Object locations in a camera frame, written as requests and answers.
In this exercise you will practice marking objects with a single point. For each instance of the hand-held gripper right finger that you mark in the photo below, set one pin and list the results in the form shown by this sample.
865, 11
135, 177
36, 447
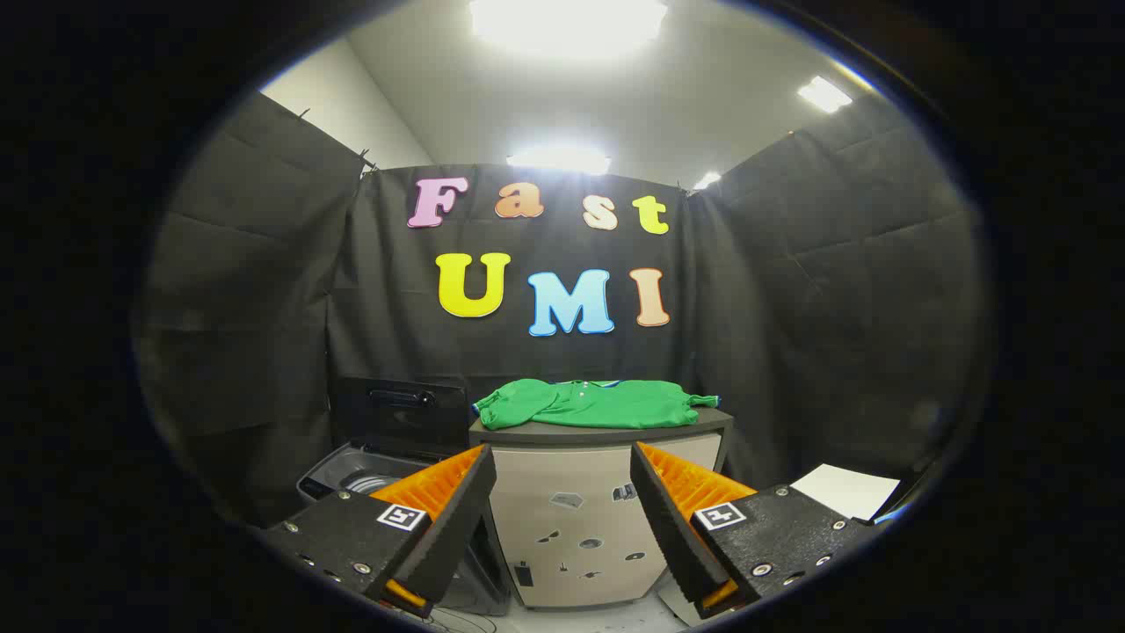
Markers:
672, 527

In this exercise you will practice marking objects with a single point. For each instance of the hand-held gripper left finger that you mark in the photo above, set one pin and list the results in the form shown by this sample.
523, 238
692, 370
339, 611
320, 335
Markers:
457, 519

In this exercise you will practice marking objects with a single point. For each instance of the grey washing machine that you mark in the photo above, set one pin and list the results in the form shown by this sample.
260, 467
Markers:
352, 470

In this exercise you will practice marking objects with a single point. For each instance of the green polo shirt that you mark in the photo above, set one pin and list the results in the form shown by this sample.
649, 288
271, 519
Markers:
606, 403

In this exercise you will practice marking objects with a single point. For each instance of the grey cabinet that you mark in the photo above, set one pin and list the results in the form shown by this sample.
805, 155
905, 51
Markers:
571, 475

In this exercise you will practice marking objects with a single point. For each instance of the white paper sheet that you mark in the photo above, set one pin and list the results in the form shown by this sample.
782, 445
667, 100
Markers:
845, 490

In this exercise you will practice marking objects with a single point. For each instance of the black backdrop cloth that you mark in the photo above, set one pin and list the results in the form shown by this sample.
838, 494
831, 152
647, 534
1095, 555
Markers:
395, 290

